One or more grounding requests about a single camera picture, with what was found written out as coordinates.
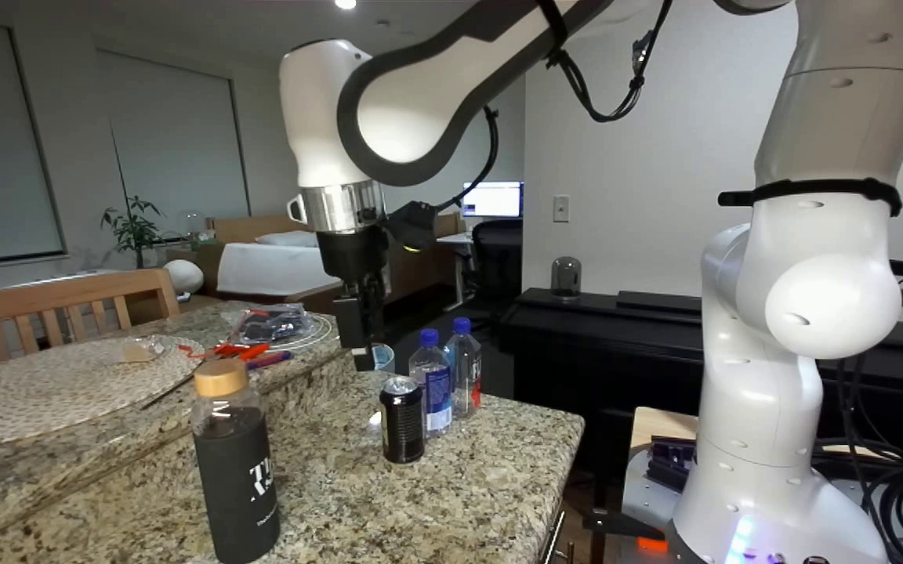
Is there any round woven placemat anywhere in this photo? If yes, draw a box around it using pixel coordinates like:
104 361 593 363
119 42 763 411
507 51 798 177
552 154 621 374
0 335 205 444

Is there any clear bottle with blue label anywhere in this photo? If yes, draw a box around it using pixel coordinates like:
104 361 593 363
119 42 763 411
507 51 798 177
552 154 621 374
408 328 454 436

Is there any dark bottle with wooden cap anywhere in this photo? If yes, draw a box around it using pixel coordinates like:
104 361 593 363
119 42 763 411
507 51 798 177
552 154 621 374
190 356 280 564

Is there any white bed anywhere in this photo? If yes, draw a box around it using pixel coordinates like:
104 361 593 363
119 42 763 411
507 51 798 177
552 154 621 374
216 233 337 299

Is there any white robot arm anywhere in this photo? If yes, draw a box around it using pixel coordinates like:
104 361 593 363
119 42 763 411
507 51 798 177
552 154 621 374
280 0 903 564

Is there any black soda can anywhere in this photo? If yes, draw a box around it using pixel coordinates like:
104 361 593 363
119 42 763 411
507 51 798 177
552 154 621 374
379 375 427 464

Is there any black piano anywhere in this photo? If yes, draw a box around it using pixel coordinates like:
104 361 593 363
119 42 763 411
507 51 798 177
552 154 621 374
496 284 903 482

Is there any clear bottle with red label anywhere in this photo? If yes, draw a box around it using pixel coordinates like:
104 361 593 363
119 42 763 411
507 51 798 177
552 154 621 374
444 317 483 421

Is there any black office chair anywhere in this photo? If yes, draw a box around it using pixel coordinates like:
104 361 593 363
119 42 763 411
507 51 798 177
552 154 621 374
463 219 522 339

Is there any lit computer monitor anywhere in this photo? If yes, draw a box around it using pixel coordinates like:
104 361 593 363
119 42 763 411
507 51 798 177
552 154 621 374
461 182 522 219

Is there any red handled tool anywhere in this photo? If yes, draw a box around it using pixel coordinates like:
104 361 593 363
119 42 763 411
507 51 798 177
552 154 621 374
205 341 295 370

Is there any small clear glass cup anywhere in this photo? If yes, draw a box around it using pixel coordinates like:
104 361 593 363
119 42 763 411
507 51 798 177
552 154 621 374
369 341 394 380

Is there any black cable bundle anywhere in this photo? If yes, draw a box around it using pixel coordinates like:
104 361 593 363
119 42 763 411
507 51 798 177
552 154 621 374
836 363 903 564

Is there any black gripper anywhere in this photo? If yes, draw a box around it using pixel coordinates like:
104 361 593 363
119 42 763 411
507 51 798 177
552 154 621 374
315 226 387 370

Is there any green potted plant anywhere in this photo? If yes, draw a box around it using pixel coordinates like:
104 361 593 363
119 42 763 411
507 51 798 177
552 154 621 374
101 194 161 266

